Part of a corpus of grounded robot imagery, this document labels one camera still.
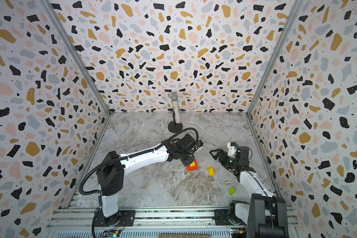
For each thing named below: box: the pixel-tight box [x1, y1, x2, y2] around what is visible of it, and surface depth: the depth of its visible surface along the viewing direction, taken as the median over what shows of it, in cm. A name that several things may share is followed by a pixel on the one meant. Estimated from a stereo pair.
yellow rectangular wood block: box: [206, 166, 215, 177], surface depth 91 cm
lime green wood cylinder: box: [228, 186, 236, 196], surface depth 83 cm
